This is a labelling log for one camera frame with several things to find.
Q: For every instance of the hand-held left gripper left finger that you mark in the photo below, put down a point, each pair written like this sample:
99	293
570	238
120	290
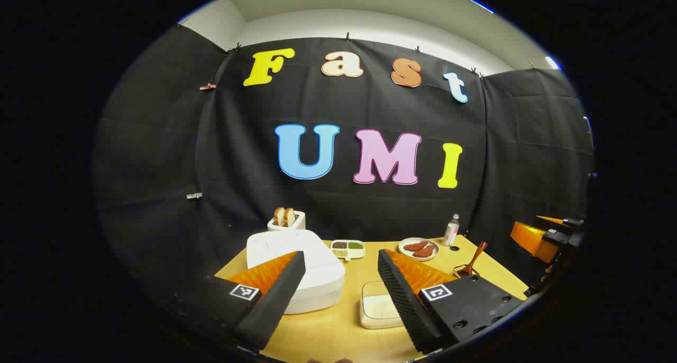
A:
275	294

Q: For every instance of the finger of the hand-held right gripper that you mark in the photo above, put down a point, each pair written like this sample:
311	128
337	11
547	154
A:
531	238
574	224

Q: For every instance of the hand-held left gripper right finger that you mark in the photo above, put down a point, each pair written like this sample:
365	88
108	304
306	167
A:
402	299

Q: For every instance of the clear box of white rice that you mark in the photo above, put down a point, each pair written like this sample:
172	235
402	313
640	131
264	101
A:
376	306

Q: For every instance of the white rice cooker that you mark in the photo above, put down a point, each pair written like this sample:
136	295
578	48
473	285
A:
296	257

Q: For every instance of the wooden spoon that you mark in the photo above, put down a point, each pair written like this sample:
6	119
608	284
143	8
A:
476	256

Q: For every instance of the white oval plate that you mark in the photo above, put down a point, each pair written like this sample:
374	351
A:
406	253

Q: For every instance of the brown sausage piece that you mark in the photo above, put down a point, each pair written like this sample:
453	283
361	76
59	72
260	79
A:
415	246
424	252

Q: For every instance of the white toaster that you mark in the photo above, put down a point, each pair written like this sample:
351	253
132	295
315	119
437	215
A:
296	226

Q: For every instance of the white divided grain dish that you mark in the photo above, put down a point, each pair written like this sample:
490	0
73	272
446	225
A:
347	248

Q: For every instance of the toast bread slice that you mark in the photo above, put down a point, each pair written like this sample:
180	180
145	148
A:
278	216
290	217

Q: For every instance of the small clear bottle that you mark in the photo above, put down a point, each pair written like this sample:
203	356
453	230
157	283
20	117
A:
451	233

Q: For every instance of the pink clothes peg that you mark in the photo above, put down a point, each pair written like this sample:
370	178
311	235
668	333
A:
207	87

